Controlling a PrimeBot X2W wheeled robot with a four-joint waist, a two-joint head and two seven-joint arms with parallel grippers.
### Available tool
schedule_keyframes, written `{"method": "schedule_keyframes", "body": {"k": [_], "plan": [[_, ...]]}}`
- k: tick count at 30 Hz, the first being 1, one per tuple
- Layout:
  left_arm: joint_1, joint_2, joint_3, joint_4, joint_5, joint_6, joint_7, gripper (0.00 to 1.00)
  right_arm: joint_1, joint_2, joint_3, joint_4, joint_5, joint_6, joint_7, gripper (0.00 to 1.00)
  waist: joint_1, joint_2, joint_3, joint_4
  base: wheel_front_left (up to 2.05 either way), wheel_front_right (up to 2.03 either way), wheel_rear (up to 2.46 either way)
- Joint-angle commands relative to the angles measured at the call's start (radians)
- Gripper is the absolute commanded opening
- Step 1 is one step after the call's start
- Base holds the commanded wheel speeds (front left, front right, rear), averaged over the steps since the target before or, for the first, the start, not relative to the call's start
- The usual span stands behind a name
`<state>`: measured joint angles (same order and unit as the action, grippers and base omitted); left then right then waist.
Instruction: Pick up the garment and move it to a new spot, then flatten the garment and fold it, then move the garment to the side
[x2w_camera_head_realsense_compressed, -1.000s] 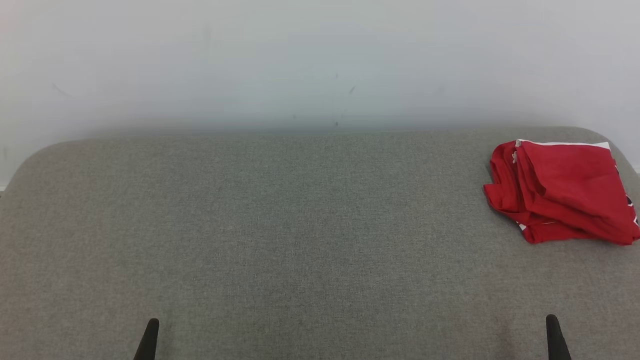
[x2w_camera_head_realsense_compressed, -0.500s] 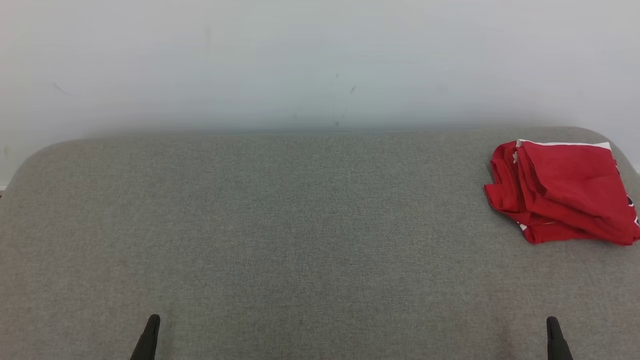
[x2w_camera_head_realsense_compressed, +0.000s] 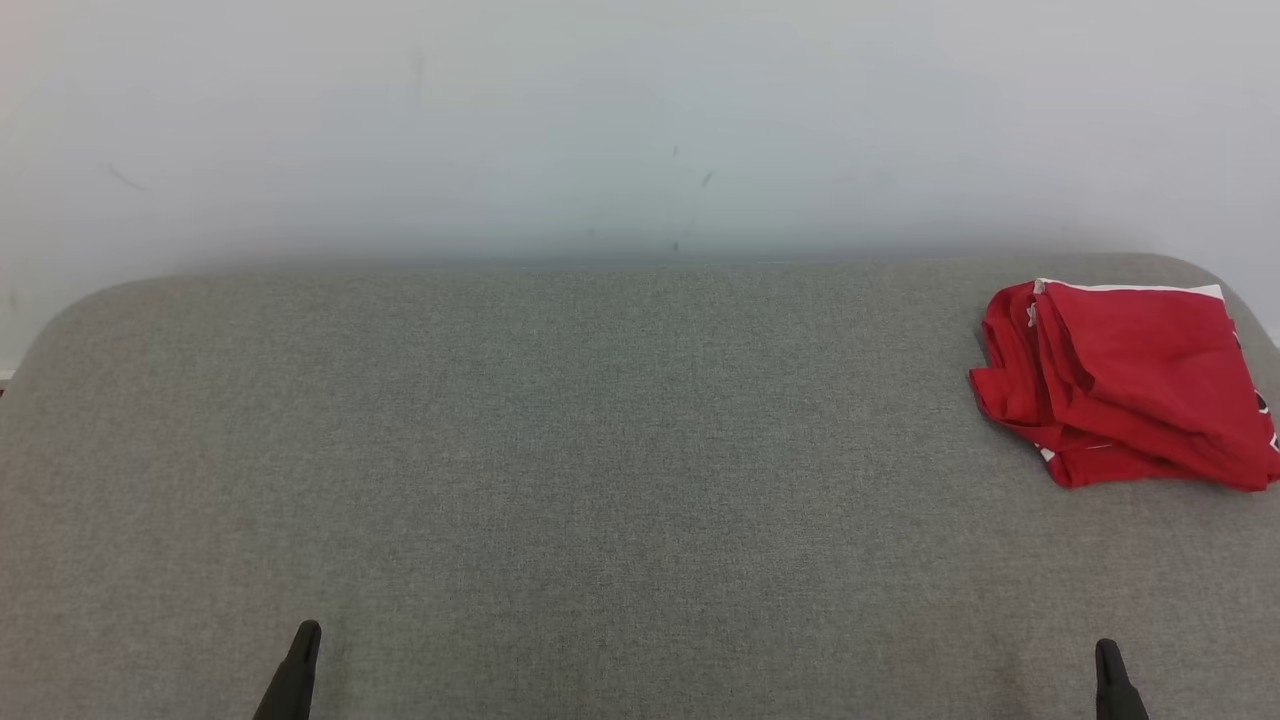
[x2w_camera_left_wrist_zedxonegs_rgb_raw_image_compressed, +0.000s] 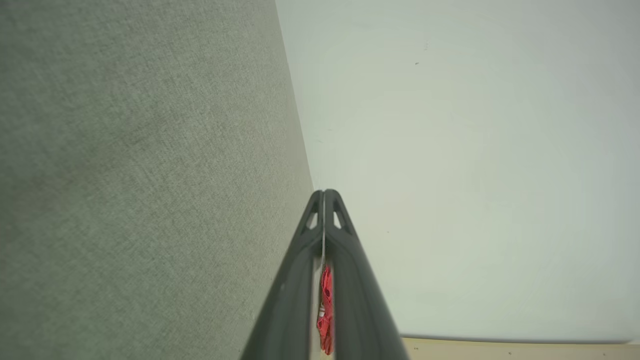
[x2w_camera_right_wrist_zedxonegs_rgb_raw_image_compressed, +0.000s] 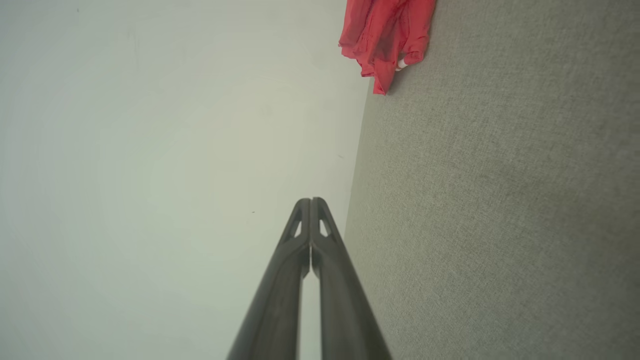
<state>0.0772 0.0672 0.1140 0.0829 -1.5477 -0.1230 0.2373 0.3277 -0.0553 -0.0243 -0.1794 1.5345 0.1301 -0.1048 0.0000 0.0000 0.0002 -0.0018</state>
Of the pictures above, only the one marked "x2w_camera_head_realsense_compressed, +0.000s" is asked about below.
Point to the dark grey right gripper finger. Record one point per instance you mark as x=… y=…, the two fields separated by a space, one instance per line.
x=1115 y=690

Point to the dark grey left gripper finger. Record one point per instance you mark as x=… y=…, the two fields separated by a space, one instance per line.
x=295 y=680

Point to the red jersey with number 23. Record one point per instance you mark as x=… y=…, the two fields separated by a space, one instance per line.
x=1000 y=395

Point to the red shorts with white lining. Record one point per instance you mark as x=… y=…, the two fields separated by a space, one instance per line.
x=1150 y=360

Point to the grey fabric sofa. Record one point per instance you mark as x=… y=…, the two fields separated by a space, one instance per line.
x=600 y=480

